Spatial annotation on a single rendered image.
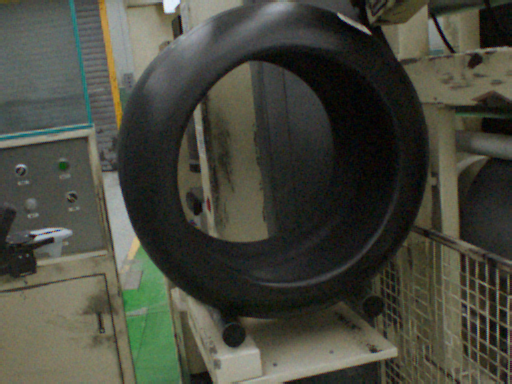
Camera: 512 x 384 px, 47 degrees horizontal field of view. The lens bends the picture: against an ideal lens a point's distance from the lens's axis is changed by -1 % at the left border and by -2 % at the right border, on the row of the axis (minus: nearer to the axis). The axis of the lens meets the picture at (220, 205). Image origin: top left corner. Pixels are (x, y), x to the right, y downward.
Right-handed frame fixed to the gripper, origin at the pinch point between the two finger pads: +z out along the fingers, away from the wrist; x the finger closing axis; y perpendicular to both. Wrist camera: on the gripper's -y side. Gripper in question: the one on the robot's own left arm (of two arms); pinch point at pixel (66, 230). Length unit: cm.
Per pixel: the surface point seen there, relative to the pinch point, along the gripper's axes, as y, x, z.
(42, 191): 1.3, -39.7, 2.7
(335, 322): 21, 39, 48
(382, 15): -44, 29, 69
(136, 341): 128, -146, 57
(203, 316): 16.5, 26.9, 21.2
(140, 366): 124, -116, 49
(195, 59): -40, 40, 17
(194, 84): -36, 41, 16
